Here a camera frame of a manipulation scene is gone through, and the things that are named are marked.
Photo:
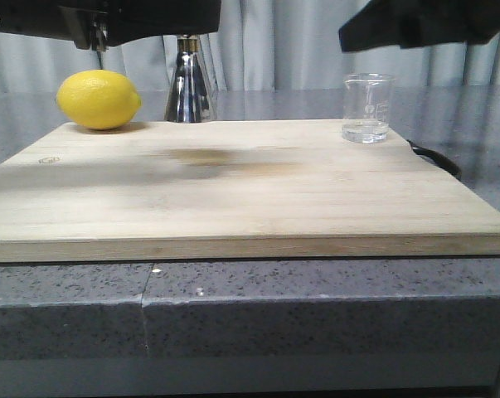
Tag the yellow lemon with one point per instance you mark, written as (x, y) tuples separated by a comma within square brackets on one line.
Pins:
[(98, 99)]

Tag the grey curtain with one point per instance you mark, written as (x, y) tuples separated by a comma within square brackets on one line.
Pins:
[(261, 45)]

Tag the steel double jigger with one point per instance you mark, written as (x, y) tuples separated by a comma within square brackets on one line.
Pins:
[(190, 98)]

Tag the wooden cutting board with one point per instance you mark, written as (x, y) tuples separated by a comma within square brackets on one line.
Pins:
[(233, 189)]

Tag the small glass beaker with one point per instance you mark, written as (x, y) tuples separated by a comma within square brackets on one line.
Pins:
[(367, 107)]

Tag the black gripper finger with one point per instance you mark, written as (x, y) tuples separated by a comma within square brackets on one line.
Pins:
[(415, 24)]

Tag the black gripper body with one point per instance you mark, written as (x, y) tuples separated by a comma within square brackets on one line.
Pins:
[(96, 25)]

